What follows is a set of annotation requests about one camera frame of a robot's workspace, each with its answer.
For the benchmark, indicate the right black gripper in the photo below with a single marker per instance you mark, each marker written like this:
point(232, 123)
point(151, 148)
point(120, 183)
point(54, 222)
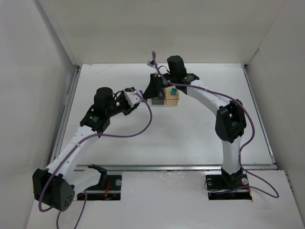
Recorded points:
point(154, 86)

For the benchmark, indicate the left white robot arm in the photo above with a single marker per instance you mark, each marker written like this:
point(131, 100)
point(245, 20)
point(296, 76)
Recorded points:
point(56, 185)

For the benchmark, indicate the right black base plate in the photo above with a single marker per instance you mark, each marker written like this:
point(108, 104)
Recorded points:
point(220, 187)

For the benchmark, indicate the grey transparent container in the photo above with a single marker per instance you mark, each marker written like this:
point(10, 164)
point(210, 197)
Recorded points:
point(158, 101)

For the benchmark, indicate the teal lego brick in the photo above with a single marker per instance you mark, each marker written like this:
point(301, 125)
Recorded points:
point(173, 91)

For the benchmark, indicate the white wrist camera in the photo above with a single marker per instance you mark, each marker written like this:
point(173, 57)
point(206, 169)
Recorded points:
point(133, 96)
point(152, 64)

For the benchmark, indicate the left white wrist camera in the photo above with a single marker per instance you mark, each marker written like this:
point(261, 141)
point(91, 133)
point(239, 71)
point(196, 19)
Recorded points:
point(133, 96)

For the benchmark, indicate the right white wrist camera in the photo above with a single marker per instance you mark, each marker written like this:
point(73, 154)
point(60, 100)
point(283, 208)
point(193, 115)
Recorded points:
point(152, 64)

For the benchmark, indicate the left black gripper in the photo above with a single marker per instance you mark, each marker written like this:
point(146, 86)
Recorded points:
point(130, 110)

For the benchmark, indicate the purple lego brick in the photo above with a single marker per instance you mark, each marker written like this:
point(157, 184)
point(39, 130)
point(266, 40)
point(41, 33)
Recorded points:
point(161, 96)

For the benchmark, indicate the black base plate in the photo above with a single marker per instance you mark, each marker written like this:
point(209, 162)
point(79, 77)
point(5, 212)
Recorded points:
point(220, 187)
point(108, 190)

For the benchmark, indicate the aluminium rail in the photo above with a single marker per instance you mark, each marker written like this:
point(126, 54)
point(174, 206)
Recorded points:
point(178, 137)

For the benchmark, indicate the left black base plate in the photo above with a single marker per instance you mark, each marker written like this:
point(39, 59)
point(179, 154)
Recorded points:
point(108, 190)

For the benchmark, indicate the orange transparent container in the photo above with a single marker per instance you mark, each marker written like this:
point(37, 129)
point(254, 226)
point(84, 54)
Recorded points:
point(171, 100)

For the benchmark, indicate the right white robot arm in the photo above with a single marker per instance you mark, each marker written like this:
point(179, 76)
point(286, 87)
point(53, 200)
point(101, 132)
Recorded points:
point(229, 112)

